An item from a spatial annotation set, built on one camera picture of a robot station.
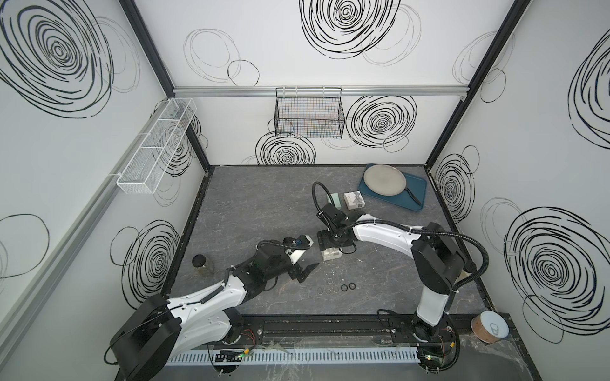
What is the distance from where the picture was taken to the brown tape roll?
70 centimetres

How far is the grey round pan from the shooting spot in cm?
111

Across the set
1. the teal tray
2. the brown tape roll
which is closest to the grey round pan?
the teal tray

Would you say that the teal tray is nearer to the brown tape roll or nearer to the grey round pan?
the grey round pan

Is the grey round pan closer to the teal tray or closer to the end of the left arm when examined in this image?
the teal tray

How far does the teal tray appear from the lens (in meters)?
1.07
